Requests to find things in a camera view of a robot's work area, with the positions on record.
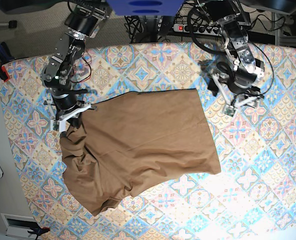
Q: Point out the white box with dark window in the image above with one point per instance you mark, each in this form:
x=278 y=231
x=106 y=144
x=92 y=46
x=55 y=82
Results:
x=17 y=226

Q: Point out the brown t-shirt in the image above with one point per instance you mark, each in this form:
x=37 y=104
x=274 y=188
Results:
x=134 y=141

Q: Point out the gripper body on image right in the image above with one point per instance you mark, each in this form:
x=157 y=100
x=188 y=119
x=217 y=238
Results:
x=237 y=88

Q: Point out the white power strip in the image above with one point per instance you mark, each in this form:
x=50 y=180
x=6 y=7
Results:
x=197 y=29

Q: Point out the red and black clamp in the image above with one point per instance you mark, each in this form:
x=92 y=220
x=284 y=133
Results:
x=3 y=73

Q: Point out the black orange clamp bottom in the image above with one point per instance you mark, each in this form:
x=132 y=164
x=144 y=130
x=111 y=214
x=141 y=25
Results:
x=35 y=229

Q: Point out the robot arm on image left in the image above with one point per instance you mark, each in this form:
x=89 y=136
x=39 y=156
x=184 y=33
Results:
x=57 y=75

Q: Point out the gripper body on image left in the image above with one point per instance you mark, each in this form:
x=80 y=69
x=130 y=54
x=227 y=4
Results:
x=65 y=106

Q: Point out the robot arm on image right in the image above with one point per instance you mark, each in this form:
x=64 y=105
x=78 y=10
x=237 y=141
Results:
x=234 y=51

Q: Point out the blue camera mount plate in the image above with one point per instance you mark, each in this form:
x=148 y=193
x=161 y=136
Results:
x=145 y=7

